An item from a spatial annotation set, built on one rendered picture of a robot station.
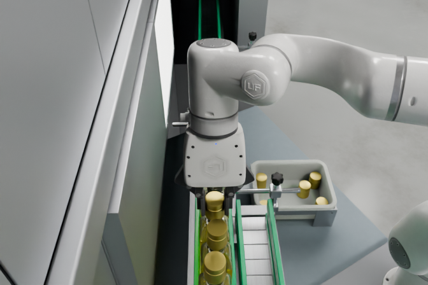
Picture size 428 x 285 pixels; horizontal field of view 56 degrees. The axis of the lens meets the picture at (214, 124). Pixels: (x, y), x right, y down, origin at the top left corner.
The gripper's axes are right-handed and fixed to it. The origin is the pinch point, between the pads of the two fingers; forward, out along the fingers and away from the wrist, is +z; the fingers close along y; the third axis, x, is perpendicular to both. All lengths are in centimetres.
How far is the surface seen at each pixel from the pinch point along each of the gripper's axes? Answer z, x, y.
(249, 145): 26, 61, 13
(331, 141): 79, 151, 74
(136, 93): -18.7, 5.1, -12.5
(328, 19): 41, 296, 109
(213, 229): 0.6, -6.1, -0.5
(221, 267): 2.3, -12.5, 0.6
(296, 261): 36.4, 19.7, 21.8
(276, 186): 12.1, 20.2, 15.1
